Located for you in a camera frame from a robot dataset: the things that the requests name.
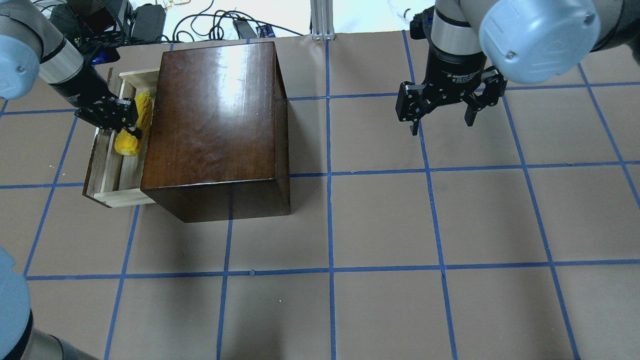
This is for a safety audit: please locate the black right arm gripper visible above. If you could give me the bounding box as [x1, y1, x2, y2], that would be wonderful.
[395, 47, 507, 136]

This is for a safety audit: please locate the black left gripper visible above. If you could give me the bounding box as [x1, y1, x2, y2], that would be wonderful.
[51, 64, 143, 141]

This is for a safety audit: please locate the yellow corn cob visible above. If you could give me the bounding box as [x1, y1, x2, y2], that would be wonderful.
[114, 90, 154, 158]

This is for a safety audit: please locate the light wood drawer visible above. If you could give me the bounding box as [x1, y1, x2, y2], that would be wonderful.
[82, 68, 160, 208]

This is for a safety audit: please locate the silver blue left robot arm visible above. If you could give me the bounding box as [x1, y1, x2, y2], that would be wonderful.
[0, 0, 151, 360]

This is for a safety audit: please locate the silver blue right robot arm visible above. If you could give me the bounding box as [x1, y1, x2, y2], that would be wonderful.
[151, 0, 639, 141]

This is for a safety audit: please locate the dark wooden drawer cabinet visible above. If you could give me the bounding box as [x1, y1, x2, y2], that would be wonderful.
[140, 41, 291, 223]

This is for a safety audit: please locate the black electronics box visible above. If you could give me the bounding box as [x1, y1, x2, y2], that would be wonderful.
[49, 0, 134, 42]

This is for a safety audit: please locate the black power adapter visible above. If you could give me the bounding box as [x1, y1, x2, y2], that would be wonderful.
[233, 17, 258, 40]

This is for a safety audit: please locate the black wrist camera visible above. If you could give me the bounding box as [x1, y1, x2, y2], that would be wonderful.
[78, 30, 124, 66]

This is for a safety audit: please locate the aluminium frame post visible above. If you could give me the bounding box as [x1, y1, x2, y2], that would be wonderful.
[310, 0, 336, 41]

